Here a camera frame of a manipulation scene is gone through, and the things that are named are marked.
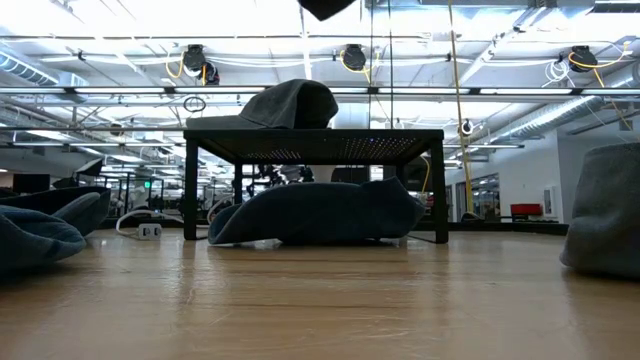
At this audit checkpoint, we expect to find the dark grey cap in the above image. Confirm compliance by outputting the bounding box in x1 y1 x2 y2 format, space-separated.
185 78 340 131

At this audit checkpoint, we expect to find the grey cap with pale piping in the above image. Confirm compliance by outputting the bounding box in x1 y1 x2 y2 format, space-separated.
558 141 640 280

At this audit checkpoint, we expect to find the black perforated metal rack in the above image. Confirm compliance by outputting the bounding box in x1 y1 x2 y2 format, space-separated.
182 128 450 245

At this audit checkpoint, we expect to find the red bin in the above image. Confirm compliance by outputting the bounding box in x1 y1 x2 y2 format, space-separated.
509 202 544 218

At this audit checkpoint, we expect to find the black monitor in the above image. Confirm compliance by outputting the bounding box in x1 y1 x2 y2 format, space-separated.
12 173 52 196

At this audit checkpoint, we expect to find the black ceiling cable reel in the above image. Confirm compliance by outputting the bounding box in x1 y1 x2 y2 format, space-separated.
181 43 222 87
568 44 594 74
340 43 369 73

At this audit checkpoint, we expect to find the yellow hanging cable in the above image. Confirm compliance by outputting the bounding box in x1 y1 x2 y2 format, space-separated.
446 0 484 224

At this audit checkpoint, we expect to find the silver ventilation duct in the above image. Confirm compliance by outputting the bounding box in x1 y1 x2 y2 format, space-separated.
492 94 640 144

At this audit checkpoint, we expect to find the white extension cord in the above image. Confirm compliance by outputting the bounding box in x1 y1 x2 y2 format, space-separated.
114 194 236 242

